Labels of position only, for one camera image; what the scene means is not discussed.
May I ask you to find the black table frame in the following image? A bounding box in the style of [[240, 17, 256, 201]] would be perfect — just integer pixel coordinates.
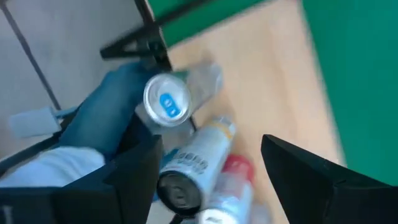
[[99, 23, 162, 60]]

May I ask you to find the white red Spindrift can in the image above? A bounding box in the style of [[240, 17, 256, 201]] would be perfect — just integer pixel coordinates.
[[197, 154, 255, 224]]

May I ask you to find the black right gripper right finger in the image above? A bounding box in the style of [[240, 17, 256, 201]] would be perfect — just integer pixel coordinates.
[[260, 134, 398, 224]]

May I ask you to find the blue silver Red Bull can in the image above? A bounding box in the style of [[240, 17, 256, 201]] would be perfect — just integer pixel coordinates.
[[136, 62, 224, 135]]

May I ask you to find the white power adapter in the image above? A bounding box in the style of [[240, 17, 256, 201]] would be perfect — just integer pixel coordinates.
[[8, 106, 62, 138]]

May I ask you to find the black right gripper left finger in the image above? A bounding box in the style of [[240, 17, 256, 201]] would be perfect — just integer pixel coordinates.
[[0, 133, 164, 224]]

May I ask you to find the white Celsius can black lid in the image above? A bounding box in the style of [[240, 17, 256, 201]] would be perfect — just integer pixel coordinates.
[[156, 115, 237, 217]]

